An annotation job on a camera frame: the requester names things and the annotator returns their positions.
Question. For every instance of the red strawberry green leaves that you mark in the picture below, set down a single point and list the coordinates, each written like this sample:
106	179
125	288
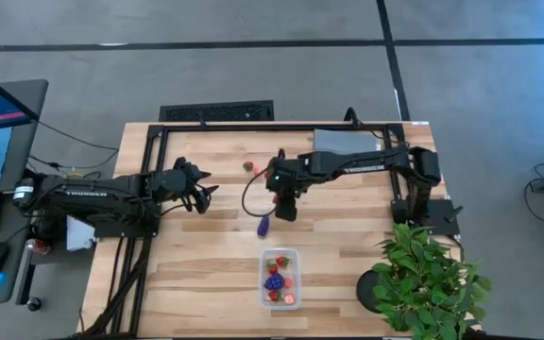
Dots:
281	261
274	296
272	269
248	166

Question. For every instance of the black caster wheel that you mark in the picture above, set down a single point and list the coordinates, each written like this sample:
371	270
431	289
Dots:
34	303

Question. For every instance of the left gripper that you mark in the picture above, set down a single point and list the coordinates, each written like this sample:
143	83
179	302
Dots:
173	181

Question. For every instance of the black plant pot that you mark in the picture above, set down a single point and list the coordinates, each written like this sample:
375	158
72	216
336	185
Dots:
366	293

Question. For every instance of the purple toy grape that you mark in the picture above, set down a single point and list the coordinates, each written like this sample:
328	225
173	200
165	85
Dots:
263	226

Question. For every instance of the grey computer desk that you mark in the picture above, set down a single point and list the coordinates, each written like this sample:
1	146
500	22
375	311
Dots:
31	104

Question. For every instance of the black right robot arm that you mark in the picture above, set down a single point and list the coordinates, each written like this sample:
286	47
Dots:
362	160

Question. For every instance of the black floor vent grille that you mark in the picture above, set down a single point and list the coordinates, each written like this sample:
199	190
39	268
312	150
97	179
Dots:
215	112

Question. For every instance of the pink peach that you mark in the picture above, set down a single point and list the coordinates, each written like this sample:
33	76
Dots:
290	298
288	282

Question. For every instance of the green leafy plant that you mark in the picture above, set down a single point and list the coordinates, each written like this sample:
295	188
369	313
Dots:
428	283

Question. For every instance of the purple grape bunch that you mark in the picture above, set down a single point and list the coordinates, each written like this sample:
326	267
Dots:
274	282

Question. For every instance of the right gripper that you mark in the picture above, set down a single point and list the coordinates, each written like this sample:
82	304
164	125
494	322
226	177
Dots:
286	177

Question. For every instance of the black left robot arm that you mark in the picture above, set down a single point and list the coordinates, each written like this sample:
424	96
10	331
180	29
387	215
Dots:
111	189

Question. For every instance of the clear plastic tupperware container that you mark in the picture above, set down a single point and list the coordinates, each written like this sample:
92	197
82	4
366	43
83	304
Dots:
294	269

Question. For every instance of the small red can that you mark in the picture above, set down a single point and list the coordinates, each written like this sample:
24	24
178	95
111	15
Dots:
40	245

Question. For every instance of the white box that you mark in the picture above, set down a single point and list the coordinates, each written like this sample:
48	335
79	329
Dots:
79	233

